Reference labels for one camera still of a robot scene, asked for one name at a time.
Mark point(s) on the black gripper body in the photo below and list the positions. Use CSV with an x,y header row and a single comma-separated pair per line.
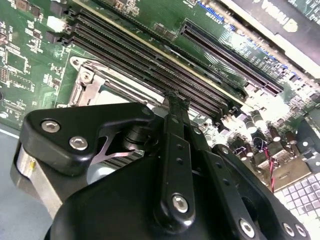
x,y
107,212

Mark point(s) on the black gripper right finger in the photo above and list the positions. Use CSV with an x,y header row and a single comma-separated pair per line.
x,y
225,177

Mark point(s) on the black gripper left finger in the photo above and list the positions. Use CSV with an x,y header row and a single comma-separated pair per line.
x,y
62,125

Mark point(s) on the metal socket cover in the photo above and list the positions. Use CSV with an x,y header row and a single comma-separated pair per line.
x,y
93,91

